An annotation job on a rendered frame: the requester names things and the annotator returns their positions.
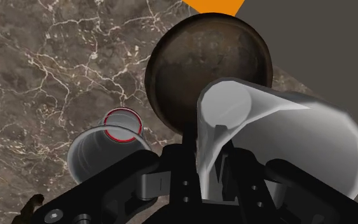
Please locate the dark brown figure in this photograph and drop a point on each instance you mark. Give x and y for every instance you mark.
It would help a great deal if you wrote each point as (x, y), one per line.
(26, 212)

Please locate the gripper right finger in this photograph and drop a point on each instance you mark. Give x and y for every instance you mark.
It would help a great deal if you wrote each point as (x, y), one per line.
(321, 201)

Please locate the brown round plate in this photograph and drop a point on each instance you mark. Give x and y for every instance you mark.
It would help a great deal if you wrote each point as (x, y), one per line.
(197, 56)

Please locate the orange robot stand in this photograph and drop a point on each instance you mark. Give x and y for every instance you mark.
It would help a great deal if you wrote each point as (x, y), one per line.
(212, 5)

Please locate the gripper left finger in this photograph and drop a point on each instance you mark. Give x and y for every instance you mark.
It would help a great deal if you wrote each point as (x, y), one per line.
(104, 186)

